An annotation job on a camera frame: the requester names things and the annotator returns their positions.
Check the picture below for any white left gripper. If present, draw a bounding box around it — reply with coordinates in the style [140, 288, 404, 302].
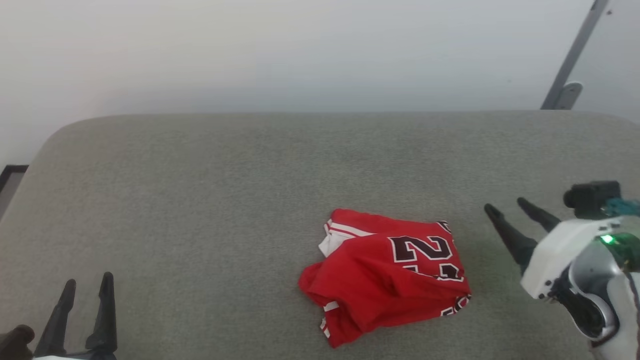
[32, 271, 119, 360]

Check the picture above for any black baseboard strip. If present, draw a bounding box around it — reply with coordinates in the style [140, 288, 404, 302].
[0, 164, 30, 194]

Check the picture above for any grey metal wall bar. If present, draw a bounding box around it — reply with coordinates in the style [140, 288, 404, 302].
[540, 0, 612, 111]

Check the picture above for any teal right camera connector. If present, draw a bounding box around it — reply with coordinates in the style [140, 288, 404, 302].
[602, 198, 640, 219]

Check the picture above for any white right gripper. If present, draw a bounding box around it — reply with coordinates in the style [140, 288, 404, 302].
[483, 197, 640, 301]

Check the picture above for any red Bulls basketball jersey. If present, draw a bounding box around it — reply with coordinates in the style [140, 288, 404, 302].
[298, 208, 473, 350]

